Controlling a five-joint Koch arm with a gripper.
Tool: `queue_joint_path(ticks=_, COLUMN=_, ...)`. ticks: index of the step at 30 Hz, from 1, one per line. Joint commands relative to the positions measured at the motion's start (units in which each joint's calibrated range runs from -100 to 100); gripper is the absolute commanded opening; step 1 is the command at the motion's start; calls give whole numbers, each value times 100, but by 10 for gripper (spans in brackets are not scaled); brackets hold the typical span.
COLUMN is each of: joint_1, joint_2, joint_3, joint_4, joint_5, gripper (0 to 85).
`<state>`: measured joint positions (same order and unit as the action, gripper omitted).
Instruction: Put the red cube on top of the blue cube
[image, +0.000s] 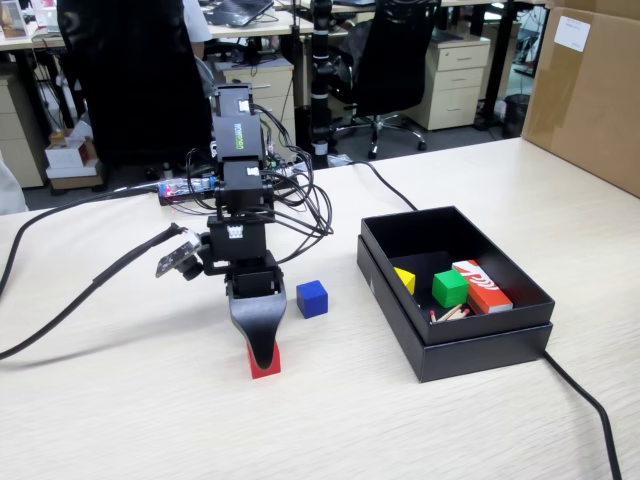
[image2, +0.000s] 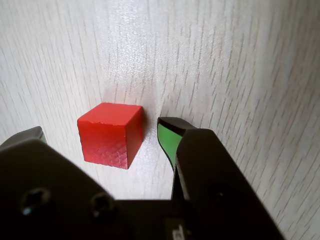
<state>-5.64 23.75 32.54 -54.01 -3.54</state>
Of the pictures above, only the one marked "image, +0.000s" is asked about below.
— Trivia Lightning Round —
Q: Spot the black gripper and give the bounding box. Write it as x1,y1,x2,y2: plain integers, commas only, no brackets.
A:
222,252,288,374

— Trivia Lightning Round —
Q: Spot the red cube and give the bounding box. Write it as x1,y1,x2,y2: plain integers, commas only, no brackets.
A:
246,337,282,380

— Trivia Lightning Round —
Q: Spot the blue cube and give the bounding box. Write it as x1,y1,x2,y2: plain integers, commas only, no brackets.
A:
295,279,329,320

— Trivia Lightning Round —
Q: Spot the green cube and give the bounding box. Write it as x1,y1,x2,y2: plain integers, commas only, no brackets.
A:
432,270,470,309

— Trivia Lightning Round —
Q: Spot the yellow wedge block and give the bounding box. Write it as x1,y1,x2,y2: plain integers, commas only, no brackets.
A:
393,267,417,296

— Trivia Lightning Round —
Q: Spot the controller board with red LED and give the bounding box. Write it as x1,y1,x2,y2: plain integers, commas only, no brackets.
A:
157,175,221,207

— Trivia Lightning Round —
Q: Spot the black cardboard box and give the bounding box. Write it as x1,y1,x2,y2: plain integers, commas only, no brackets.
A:
359,204,557,346

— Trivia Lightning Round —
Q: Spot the black open box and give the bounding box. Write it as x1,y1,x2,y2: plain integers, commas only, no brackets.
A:
356,234,555,384

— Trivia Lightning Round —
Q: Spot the flat brown and white box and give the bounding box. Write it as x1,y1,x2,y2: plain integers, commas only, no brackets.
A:
48,167,105,192

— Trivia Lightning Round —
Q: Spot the red and white matchbox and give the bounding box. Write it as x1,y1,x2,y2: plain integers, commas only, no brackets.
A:
452,259,515,315

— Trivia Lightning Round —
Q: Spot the white box with red side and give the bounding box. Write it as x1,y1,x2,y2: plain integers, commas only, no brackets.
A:
44,135,100,170

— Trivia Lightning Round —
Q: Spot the black pole with white bands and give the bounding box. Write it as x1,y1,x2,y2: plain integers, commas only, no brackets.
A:
308,0,335,157

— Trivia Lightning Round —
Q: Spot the large black office chair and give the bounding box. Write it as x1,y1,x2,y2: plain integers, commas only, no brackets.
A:
56,0,214,169

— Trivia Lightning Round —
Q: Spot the white garment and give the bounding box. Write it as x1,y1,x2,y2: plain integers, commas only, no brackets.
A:
0,158,30,216

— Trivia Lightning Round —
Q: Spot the beige office desk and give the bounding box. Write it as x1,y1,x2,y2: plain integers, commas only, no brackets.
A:
0,12,316,51

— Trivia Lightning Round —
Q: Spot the black swivel chair with casters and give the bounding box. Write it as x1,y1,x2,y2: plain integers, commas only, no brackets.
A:
333,0,444,160

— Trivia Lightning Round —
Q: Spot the person in white shirt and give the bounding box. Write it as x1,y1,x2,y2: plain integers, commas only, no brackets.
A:
180,0,215,60

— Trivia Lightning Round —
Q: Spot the open black laptop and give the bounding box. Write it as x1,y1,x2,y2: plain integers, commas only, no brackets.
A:
202,0,277,29

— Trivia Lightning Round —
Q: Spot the black trash bin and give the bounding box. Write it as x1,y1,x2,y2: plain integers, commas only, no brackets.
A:
502,93,532,140

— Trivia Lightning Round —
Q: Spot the office desk with black legs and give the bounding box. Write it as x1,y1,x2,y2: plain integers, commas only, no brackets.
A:
439,0,549,132

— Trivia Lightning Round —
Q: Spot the framed picture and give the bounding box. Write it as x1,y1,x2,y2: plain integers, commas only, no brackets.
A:
0,0,30,40

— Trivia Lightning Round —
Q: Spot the large brown cardboard box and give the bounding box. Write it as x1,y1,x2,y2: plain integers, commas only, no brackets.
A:
520,0,640,199

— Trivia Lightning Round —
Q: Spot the white shipping label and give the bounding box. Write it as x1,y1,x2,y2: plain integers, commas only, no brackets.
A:
552,14,592,51

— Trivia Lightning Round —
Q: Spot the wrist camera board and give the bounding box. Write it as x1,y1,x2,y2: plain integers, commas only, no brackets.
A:
154,232,209,282

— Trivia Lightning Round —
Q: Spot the thick black camera cable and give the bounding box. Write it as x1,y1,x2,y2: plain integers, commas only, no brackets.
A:
0,183,201,362

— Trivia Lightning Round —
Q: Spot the thick black power cable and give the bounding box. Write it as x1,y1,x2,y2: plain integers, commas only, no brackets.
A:
309,159,624,480

